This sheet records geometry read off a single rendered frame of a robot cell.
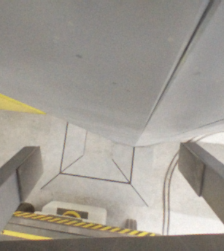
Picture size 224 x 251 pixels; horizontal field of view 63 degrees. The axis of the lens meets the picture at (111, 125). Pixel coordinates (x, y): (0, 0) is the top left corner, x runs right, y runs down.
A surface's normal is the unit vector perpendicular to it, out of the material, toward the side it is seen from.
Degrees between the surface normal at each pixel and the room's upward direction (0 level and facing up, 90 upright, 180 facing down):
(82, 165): 7
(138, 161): 10
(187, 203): 0
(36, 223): 0
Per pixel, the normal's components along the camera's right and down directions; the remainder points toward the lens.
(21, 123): -0.11, -0.13
